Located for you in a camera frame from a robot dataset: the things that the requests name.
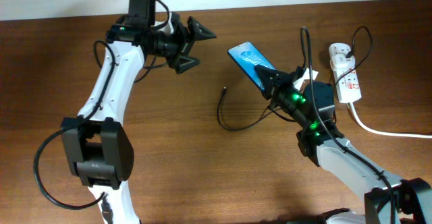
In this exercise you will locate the white USB charger plug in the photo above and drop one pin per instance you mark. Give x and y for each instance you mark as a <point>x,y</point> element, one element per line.
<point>341,62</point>

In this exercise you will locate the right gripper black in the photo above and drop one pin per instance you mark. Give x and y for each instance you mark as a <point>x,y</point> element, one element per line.
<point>280,80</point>

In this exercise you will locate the blue Galaxy smartphone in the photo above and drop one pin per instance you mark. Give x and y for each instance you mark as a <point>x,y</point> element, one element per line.
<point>247,57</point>

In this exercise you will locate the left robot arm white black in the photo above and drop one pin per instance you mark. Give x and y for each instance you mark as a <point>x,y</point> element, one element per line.
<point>95,143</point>

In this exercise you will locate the white power strip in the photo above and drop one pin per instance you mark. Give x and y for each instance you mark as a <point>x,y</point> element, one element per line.
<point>346,85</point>

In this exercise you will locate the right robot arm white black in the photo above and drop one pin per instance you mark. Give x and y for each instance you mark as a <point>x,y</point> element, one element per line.
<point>387,197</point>

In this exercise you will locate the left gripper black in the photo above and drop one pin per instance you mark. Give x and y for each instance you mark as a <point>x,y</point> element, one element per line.
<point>186,38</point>

